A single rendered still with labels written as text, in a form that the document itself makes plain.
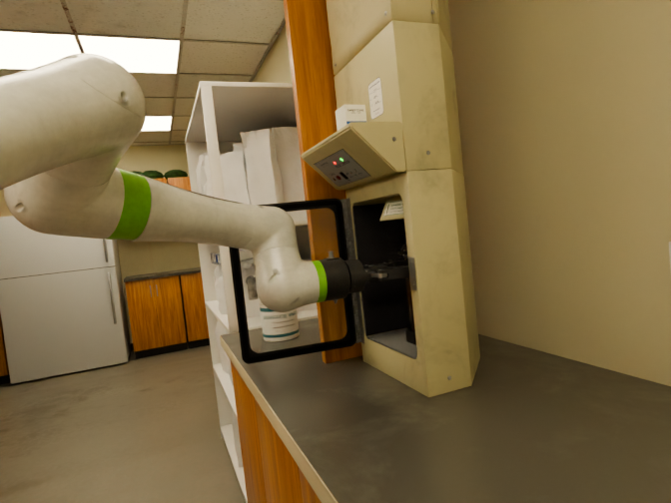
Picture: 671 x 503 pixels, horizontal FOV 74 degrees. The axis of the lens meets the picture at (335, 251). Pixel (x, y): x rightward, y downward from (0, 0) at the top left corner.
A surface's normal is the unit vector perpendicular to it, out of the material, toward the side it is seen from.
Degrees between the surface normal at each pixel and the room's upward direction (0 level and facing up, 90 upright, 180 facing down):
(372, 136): 90
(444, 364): 90
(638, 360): 90
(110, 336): 90
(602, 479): 0
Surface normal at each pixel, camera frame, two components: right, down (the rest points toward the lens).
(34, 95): 0.71, -0.55
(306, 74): 0.37, 0.01
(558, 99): -0.92, 0.11
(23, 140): 0.99, 0.01
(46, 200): 0.15, 0.53
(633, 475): -0.11, -0.99
